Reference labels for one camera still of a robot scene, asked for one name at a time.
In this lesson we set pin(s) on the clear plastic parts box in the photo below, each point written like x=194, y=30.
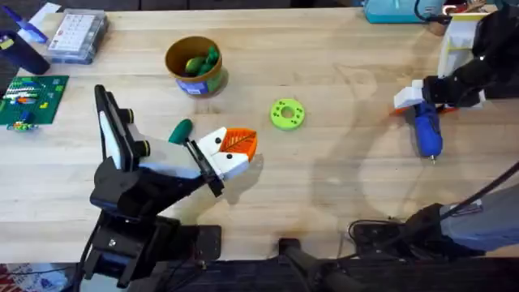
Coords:
x=77, y=34

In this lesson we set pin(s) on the black rail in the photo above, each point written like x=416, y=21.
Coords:
x=425, y=277

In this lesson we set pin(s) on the brown tub with toys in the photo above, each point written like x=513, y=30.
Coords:
x=198, y=85

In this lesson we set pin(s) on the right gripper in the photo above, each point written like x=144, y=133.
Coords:
x=450, y=89

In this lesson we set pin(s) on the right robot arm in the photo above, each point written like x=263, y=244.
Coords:
x=486, y=227

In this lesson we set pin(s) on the blue electric screwdriver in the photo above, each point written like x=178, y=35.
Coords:
x=428, y=134

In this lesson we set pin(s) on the green board with toy blocks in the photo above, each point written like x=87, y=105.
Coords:
x=44, y=97

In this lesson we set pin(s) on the black post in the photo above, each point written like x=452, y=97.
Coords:
x=308, y=259

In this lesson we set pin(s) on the green disc with holes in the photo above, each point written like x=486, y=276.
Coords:
x=280, y=119

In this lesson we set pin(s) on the left wrist black upright plate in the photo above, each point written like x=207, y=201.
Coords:
x=111, y=121

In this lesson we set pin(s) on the blue and white tool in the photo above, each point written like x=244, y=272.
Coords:
x=28, y=28

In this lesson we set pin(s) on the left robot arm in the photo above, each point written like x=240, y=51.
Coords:
x=121, y=243

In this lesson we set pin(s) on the teal box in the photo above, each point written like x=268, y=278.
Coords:
x=393, y=11

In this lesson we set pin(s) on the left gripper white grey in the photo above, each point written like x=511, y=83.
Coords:
x=174, y=162

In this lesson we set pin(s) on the dark blue cylinder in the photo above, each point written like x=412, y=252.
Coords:
x=22, y=54

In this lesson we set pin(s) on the small colourful toy blocks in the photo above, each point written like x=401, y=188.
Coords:
x=22, y=125

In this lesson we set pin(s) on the white box with yellow edges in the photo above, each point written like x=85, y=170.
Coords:
x=458, y=40

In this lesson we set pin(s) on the dark green vegetable toy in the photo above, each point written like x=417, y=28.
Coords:
x=180, y=131

